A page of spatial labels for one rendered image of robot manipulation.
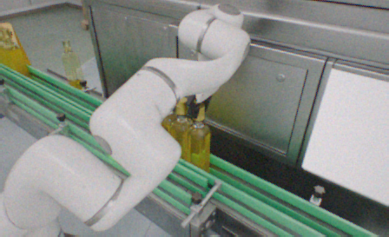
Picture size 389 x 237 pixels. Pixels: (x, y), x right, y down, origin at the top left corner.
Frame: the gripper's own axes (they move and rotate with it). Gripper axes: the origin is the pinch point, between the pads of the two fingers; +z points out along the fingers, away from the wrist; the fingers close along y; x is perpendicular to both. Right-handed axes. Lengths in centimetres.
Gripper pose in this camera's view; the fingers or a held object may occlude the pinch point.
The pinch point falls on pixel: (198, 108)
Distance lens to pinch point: 77.9
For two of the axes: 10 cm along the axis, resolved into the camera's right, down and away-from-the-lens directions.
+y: -6.0, 4.5, -6.6
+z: -2.1, 7.1, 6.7
